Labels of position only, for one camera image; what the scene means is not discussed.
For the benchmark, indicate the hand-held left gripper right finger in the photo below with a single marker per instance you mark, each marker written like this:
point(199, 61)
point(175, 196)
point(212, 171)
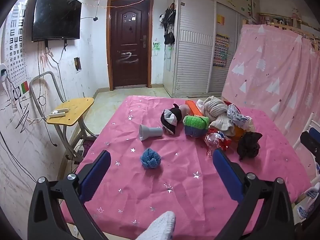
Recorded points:
point(227, 175)

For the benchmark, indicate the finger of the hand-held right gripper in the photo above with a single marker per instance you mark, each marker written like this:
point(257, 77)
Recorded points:
point(310, 141)

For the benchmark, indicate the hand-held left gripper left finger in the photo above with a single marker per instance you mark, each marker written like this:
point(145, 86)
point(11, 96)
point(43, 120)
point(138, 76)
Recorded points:
point(96, 172)

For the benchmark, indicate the white patterned wrapper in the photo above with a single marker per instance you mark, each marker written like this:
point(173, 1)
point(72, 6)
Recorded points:
point(237, 117)

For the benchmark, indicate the cream knitted cloth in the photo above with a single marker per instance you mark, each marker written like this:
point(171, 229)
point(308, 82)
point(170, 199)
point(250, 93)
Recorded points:
point(216, 111)

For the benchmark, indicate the person's right hand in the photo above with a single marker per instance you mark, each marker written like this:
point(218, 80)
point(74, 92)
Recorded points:
point(309, 197)

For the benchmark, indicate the person's left hand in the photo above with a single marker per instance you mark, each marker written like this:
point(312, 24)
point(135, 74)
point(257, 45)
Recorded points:
point(158, 226)

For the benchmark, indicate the white metal chair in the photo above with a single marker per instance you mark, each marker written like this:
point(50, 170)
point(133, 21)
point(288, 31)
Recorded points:
point(300, 140)

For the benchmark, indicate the red shiny wrapper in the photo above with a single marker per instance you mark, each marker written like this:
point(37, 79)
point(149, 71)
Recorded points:
point(217, 140)

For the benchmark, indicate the black crumpled cloth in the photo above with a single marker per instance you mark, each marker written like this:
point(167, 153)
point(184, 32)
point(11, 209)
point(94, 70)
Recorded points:
point(248, 145)

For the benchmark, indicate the pink star tablecloth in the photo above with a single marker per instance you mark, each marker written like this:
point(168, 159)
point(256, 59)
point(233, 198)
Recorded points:
point(150, 185)

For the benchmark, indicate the blue knitted ball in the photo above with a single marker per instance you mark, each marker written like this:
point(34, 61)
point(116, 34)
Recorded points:
point(150, 158)

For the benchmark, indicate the green purple knitted toy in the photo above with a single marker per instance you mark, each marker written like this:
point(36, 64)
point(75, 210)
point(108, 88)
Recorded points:
point(196, 126)

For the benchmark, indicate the yellow seat metal chair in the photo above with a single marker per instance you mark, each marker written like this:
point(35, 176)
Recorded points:
point(72, 110)

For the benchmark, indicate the grey plastic funnel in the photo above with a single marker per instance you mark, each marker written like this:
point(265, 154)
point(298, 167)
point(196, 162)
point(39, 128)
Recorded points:
point(150, 132)

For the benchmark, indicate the white power strip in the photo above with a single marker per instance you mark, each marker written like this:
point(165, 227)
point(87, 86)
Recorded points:
point(58, 113)

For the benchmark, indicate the orange box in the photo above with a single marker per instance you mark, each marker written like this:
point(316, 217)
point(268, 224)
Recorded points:
point(193, 107)

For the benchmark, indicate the pink tree print curtain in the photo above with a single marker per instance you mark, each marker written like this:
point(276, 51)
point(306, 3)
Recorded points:
point(270, 75)

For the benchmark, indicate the black white doll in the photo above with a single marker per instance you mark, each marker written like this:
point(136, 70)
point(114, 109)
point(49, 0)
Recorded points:
point(171, 120)

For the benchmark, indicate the red green flag sticker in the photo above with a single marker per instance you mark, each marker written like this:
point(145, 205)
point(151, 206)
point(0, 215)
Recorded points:
point(25, 87)

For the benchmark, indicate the white slatted wardrobe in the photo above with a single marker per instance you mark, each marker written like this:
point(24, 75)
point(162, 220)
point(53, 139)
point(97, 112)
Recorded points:
point(192, 62)

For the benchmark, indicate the dark brown door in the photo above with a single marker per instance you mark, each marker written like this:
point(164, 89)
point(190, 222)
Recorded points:
point(130, 55)

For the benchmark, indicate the colourful grid poster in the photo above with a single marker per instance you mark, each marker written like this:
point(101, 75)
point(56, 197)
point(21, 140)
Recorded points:
point(221, 51)

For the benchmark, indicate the yellow sticker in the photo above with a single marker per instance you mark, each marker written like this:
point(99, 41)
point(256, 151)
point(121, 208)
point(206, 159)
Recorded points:
point(220, 19)

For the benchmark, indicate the eye chart poster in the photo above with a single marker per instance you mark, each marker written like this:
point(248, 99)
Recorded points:
point(16, 37)

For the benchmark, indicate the hanging black bags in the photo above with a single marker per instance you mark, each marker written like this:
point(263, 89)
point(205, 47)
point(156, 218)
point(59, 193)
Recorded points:
point(169, 20)

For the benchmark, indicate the small brown wall picture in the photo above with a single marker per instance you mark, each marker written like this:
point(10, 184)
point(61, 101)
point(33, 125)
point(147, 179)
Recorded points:
point(77, 65)

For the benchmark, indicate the wooden bed frame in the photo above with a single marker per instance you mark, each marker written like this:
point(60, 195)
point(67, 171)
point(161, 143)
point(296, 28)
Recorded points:
point(300, 30)

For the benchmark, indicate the white wall socket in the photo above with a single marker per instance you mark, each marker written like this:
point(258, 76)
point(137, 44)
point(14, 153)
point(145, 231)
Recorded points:
point(3, 73)

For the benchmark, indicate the black wall television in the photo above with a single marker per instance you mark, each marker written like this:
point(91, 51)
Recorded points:
point(56, 12)

